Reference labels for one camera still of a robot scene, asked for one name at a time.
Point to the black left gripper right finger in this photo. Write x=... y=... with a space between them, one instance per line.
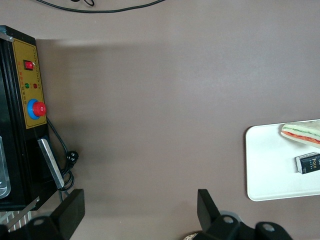
x=206 y=210

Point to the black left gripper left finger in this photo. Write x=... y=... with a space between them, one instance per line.
x=72 y=207

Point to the beige serving tray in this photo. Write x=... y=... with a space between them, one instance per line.
x=270 y=170

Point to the small black white box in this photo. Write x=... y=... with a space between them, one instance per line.
x=310 y=162

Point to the wrapped triangle sandwich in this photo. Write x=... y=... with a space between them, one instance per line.
x=302 y=133

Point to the black sealing machine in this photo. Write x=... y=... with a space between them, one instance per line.
x=10 y=100

